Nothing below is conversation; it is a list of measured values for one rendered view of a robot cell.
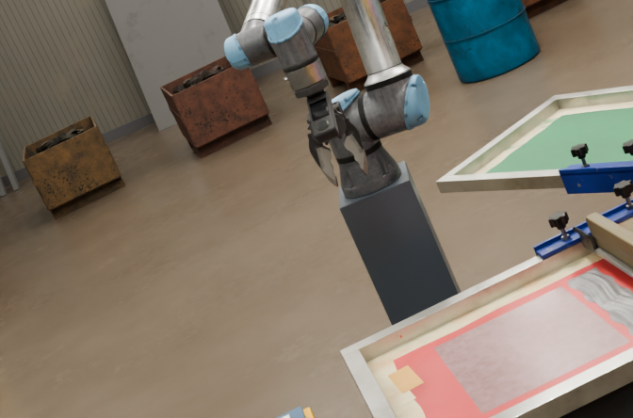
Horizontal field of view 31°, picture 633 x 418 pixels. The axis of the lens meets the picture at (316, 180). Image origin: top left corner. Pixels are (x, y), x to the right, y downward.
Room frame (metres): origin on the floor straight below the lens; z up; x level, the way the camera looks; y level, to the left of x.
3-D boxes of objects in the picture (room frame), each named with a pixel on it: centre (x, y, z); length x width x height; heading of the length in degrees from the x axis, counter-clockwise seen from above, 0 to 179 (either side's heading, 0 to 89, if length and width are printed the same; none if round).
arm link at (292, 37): (2.22, -0.07, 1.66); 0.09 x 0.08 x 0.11; 154
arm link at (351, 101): (2.63, -0.13, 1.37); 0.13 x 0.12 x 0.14; 64
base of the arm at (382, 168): (2.64, -0.12, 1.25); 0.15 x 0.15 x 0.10
